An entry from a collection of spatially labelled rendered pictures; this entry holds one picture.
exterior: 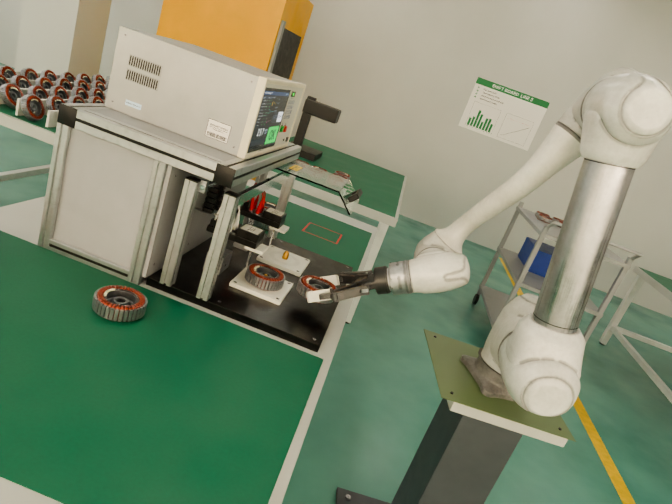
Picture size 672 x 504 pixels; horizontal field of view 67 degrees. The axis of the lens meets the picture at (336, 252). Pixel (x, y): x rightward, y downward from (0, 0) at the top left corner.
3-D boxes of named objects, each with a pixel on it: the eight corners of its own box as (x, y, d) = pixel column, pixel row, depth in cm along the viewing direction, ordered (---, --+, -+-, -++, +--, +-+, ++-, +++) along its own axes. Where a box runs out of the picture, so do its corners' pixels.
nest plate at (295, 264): (309, 263, 176) (310, 260, 176) (299, 277, 162) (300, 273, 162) (269, 247, 177) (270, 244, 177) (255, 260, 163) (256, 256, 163)
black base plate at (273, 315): (351, 272, 188) (353, 267, 187) (317, 353, 127) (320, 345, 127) (233, 227, 191) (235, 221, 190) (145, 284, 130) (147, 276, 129)
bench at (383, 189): (378, 249, 493) (406, 176, 470) (354, 329, 318) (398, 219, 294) (272, 208, 499) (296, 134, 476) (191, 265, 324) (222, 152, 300)
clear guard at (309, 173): (359, 201, 181) (364, 186, 179) (349, 215, 158) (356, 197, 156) (273, 169, 183) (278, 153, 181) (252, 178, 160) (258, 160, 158)
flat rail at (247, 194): (292, 175, 181) (295, 167, 180) (230, 210, 122) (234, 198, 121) (289, 174, 181) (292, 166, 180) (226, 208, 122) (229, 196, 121)
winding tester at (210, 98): (287, 146, 170) (306, 85, 164) (244, 159, 129) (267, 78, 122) (180, 105, 172) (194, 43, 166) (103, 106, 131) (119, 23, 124)
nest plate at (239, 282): (292, 286, 153) (293, 283, 153) (279, 305, 139) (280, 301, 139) (246, 268, 154) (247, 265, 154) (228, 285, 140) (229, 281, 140)
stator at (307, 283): (336, 294, 149) (340, 283, 148) (330, 309, 138) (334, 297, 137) (301, 281, 149) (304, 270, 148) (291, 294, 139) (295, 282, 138)
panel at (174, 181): (236, 221, 191) (258, 144, 181) (145, 278, 128) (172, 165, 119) (233, 220, 191) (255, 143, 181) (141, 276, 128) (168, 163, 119)
